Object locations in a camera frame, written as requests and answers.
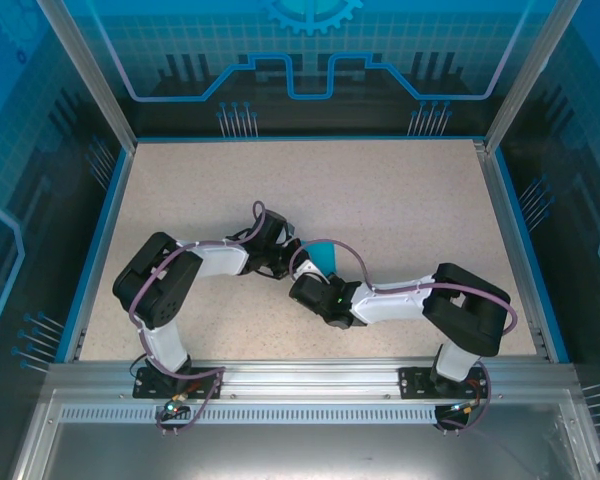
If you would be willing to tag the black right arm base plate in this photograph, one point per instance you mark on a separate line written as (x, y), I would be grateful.
(412, 382)

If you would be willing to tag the grey sheet metal tray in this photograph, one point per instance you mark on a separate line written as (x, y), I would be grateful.
(280, 450)

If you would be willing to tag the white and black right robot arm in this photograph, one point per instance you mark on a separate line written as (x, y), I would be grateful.
(465, 310)

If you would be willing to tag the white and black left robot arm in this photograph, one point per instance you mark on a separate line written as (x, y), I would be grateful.
(152, 285)

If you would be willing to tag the aluminium frame post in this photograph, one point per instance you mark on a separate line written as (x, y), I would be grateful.
(525, 75)
(95, 75)

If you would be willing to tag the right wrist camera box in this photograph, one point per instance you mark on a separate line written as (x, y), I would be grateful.
(311, 270)

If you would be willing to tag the blue printed side panel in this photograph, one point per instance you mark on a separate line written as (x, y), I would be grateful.
(580, 150)
(20, 150)

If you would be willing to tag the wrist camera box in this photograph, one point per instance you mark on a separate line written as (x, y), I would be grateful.
(311, 270)
(292, 235)

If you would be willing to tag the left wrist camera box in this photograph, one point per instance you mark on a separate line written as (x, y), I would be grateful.
(292, 235)

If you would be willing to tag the blue printed circuit-pattern panel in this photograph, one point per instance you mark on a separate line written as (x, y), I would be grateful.
(380, 40)

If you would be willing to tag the blue table border frame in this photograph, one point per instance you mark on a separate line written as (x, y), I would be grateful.
(98, 250)

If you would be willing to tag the aluminium side rail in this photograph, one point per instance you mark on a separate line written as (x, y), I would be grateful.
(510, 250)

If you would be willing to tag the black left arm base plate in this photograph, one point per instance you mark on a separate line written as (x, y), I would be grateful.
(145, 387)

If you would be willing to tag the aluminium mounting beam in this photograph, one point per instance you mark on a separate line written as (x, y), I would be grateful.
(305, 380)

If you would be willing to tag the teal cloth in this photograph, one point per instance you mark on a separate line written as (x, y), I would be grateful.
(327, 257)

